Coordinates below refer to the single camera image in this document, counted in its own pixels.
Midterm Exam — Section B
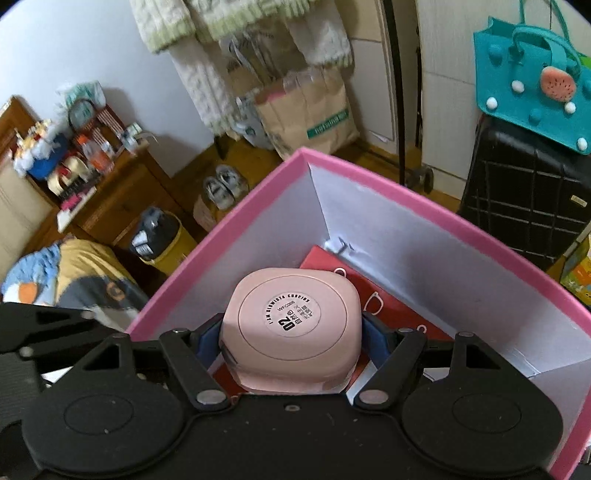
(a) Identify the teal felt handbag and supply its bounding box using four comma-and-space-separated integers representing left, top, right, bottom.
472, 0, 591, 154

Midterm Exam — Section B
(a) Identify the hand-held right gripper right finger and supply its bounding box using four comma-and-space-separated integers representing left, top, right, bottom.
352, 311, 496, 409

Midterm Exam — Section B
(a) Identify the round desk clock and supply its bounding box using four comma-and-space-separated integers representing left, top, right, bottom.
68, 99, 97, 131

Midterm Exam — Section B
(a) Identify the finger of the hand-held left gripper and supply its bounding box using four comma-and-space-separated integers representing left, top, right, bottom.
0, 302, 123, 371

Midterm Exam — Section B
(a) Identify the printed blanket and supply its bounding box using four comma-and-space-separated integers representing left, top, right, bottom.
0, 237, 151, 326

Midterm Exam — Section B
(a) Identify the pink cardboard box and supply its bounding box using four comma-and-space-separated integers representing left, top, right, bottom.
126, 147, 591, 480

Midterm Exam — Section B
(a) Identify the wooden cabinet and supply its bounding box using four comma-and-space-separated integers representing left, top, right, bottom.
0, 96, 188, 278

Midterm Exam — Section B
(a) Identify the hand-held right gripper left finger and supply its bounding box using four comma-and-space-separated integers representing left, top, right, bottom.
82, 316, 232, 409

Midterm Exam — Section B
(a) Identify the orange capped bottle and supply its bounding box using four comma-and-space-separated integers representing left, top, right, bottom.
76, 134, 115, 175

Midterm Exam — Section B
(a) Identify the large brown paper bag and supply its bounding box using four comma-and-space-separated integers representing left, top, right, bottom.
253, 68, 362, 161

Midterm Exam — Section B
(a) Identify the colourful printed carton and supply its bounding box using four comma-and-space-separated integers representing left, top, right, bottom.
558, 231, 591, 309

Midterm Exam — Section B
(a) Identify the beige wardrobe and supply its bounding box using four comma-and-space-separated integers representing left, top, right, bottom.
335, 0, 591, 195

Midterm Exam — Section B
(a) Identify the blue bowl with flowers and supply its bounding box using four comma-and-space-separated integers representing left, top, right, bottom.
11, 119, 71, 182

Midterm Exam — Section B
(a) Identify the pink rounded square container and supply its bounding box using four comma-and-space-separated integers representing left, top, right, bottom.
219, 268, 363, 397

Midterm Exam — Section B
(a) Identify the cream fleece robe green trim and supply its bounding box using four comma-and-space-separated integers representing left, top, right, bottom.
128, 0, 355, 136

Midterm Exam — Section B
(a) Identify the white bag with green print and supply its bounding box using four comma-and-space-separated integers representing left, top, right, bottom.
231, 95, 277, 151

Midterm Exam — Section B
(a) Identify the red flat box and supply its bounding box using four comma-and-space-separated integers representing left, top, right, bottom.
208, 244, 455, 393

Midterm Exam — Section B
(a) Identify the black suitcase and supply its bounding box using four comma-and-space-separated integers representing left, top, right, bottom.
456, 113, 591, 274

